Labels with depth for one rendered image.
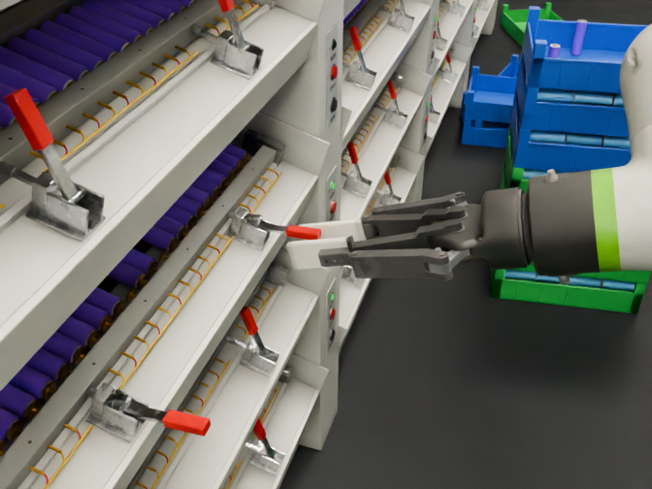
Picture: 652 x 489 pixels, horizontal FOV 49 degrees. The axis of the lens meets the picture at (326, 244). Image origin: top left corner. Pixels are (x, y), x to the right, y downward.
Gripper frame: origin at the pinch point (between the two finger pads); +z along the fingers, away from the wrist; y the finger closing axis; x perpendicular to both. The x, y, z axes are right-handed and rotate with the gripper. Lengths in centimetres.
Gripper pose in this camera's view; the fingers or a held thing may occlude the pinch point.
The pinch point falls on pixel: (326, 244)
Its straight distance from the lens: 74.4
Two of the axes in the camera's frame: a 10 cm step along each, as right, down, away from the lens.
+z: -9.3, 0.8, 3.7
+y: 2.8, -5.1, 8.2
